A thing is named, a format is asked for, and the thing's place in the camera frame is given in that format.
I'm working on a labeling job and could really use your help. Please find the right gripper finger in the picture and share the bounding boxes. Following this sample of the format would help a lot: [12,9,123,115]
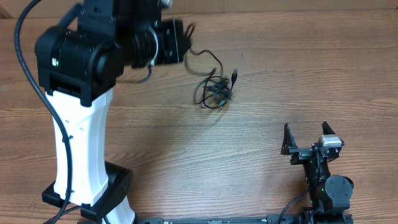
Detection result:
[322,121,336,135]
[280,123,298,155]

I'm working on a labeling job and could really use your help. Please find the long black USB cable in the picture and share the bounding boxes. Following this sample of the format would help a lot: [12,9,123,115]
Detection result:
[183,23,239,110]

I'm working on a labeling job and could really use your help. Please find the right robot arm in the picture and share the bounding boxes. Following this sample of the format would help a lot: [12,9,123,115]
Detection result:
[277,122,354,224]

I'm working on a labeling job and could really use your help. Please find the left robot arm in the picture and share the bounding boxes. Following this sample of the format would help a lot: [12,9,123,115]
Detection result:
[35,0,190,223]

